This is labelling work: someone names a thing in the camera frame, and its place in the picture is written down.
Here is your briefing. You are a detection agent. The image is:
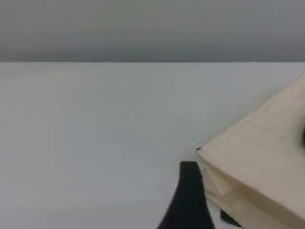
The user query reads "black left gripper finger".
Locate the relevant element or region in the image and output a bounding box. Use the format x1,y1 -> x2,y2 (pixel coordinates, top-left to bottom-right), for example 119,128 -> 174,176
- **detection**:
156,161 -> 216,229

